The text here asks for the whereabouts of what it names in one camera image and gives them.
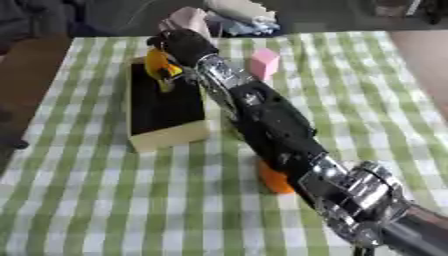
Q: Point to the pink rectangular block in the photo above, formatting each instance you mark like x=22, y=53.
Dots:
x=264, y=63

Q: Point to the white blue cloth bundle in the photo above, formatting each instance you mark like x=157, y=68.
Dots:
x=245, y=16

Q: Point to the tan cardboard box black inside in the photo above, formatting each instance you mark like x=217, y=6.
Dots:
x=166, y=106

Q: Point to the orange round toy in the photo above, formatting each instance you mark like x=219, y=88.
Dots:
x=274, y=180

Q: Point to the person's hand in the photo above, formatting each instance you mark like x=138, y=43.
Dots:
x=189, y=20

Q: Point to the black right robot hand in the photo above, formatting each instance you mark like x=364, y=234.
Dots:
x=184, y=45

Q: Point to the yellow orange toy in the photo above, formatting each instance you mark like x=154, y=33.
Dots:
x=156, y=65

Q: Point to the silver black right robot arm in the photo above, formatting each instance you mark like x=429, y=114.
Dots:
x=274, y=126

